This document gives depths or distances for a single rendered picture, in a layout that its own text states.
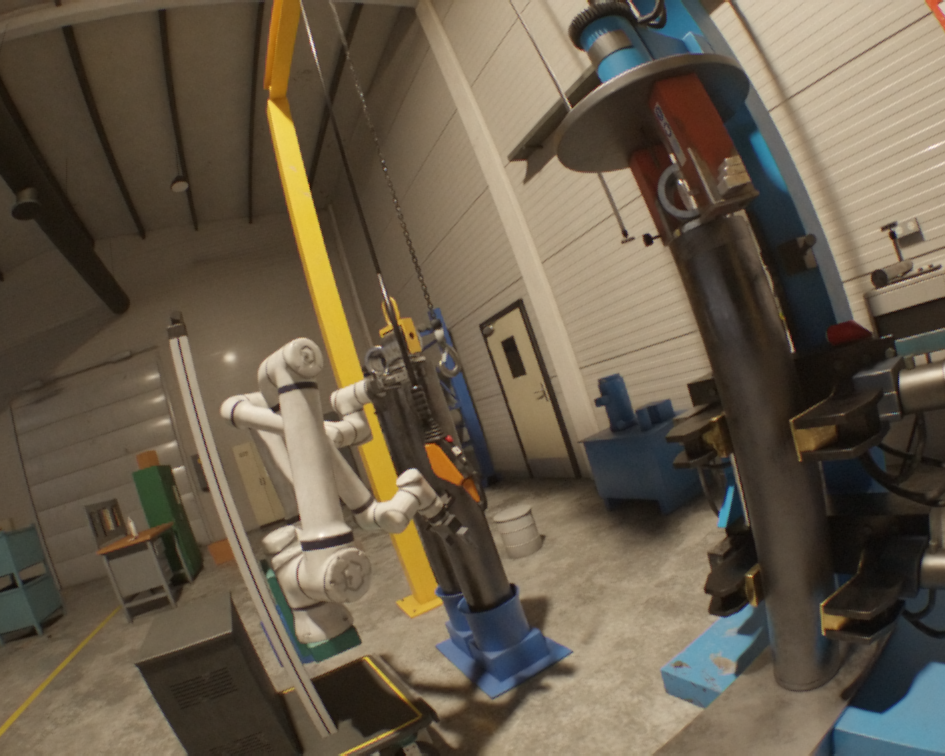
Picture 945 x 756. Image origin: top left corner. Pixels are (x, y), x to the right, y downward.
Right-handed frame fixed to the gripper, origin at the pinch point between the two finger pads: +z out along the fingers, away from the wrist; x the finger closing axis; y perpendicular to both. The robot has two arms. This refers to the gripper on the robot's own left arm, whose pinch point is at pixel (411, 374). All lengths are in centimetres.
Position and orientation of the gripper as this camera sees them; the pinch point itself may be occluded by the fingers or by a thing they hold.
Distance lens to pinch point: 170.1
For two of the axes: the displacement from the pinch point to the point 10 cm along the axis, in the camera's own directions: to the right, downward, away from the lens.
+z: 8.9, -3.1, -3.4
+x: 3.3, -0.8, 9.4
